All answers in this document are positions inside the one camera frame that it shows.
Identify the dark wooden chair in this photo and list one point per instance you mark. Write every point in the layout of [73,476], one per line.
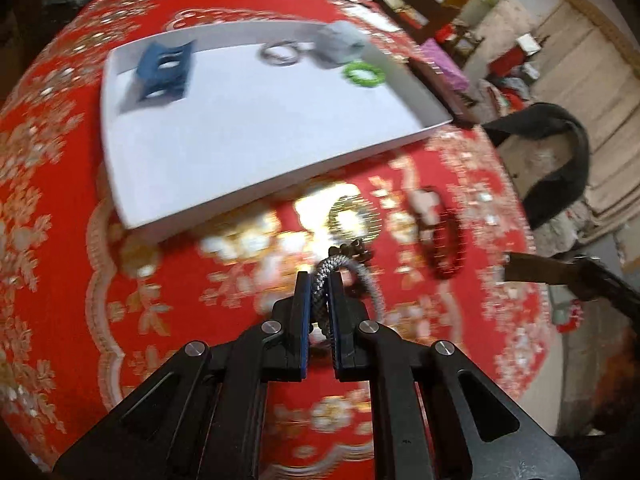
[419,19]

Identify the white paper sheet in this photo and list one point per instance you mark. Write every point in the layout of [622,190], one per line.
[370,17]

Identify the blue hair claw clip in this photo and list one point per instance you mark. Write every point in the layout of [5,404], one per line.
[163,72]

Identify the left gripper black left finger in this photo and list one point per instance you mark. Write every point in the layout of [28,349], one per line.
[286,335]

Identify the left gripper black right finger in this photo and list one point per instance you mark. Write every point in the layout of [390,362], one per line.
[345,314]

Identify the red floral tablecloth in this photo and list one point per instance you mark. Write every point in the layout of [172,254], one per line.
[88,310]

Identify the brown leather wallet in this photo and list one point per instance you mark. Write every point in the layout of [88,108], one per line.
[432,77]

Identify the white shallow tray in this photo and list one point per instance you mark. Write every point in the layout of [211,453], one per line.
[260,113]

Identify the purple cloth side table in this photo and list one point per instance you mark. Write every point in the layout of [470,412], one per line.
[445,65]

